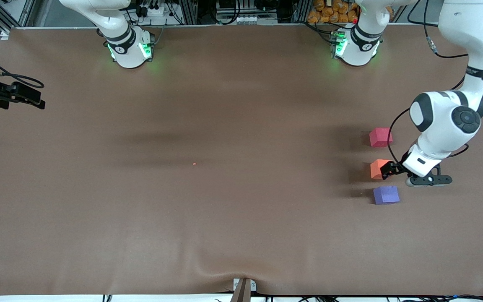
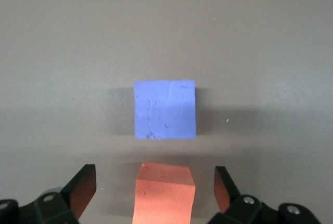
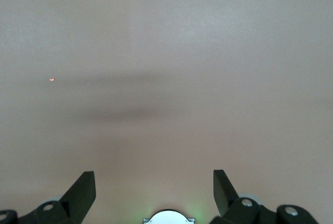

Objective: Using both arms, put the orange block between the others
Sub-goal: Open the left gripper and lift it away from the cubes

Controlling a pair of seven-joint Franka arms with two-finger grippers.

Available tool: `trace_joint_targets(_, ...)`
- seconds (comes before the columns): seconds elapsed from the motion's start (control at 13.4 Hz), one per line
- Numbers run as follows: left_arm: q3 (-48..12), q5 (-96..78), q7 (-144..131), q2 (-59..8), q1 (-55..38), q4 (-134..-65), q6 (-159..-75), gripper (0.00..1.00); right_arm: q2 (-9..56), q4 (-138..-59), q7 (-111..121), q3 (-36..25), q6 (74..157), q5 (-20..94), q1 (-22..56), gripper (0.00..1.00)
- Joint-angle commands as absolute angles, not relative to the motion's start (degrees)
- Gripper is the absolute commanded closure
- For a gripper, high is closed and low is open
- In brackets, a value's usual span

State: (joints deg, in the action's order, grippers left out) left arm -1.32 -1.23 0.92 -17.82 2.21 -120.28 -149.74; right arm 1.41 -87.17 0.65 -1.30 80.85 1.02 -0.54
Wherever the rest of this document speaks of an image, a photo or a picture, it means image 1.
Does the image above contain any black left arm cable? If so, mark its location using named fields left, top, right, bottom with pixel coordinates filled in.
left=386, top=0, right=483, bottom=168

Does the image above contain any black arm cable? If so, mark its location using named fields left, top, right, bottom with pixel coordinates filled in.
left=386, top=0, right=483, bottom=168
left=0, top=45, right=45, bottom=89

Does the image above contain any red foam block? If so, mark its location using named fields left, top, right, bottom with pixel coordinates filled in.
left=369, top=128, right=393, bottom=148

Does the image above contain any aluminium frame post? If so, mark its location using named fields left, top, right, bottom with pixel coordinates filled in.
left=292, top=0, right=312, bottom=24
left=179, top=0, right=198, bottom=25

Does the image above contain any table cover sheet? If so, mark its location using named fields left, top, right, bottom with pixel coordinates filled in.
left=0, top=24, right=483, bottom=296

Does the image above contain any white power strip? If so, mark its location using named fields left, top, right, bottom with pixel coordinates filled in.
left=138, top=3, right=167, bottom=18

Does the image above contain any grey metal bracket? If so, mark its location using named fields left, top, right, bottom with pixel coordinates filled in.
left=233, top=278, right=257, bottom=292

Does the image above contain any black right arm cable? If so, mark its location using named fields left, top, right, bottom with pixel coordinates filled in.
left=0, top=45, right=45, bottom=89

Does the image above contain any brown pole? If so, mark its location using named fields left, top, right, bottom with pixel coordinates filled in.
left=230, top=279, right=252, bottom=302

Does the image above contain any orange foam block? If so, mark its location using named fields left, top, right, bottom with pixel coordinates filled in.
left=370, top=159, right=393, bottom=180

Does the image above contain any purple foam block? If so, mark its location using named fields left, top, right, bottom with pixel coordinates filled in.
left=372, top=186, right=400, bottom=205

